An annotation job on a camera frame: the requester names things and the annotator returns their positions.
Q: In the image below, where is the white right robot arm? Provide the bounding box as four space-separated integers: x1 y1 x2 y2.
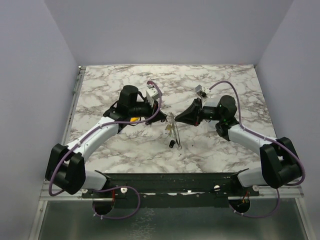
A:
175 95 303 196

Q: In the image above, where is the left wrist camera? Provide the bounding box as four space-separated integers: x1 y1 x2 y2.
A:
145 84 161 106

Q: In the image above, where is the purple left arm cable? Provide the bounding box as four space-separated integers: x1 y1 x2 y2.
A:
48 80 163 196

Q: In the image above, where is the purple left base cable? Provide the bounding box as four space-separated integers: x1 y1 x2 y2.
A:
92 186 140 221

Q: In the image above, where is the yellow handled tool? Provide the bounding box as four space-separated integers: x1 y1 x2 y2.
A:
130 117 140 123

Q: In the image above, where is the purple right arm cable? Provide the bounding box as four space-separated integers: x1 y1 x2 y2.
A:
208 81 307 186

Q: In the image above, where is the aluminium table edge rail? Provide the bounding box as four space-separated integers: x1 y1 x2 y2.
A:
28 66 87 240

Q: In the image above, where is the clear plastic box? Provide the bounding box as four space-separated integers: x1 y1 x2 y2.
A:
202 96 221 108

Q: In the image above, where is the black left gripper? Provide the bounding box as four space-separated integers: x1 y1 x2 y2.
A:
129 97 166 125

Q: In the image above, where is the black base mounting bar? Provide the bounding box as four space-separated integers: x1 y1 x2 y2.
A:
82 172 259 209

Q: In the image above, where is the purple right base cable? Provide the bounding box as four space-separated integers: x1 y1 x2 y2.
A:
233 187 280 218

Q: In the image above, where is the black key tag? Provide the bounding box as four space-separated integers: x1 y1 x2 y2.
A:
169 140 176 149

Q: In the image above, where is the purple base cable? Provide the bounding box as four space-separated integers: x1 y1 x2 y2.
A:
233 187 280 218
92 186 140 221

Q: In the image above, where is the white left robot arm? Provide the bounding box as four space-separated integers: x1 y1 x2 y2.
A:
45 80 167 198

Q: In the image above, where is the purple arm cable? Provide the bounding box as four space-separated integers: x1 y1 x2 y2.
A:
208 81 307 186
48 80 163 196

